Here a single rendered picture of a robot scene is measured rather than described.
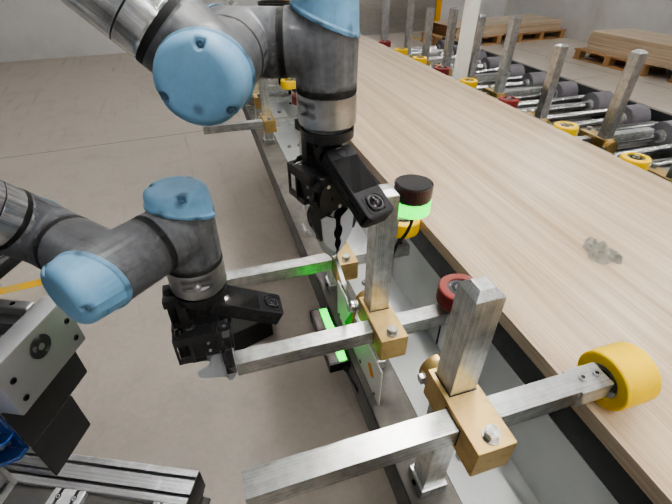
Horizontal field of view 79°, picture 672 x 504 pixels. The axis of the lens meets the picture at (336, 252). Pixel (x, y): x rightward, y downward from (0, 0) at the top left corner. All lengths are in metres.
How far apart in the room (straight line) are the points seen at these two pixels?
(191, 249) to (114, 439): 1.33
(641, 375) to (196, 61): 0.61
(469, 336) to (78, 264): 0.39
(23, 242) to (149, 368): 1.41
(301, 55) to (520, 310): 0.54
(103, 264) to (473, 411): 0.43
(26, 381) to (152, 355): 1.29
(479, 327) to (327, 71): 0.32
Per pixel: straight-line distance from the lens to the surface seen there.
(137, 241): 0.48
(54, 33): 8.21
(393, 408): 0.83
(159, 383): 1.85
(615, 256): 0.98
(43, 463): 0.83
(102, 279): 0.46
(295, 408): 1.66
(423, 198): 0.62
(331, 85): 0.50
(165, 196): 0.49
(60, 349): 0.73
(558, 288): 0.85
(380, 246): 0.66
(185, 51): 0.37
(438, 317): 0.78
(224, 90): 0.36
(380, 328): 0.72
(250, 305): 0.61
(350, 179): 0.53
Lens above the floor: 1.40
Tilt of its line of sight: 37 degrees down
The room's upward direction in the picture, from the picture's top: straight up
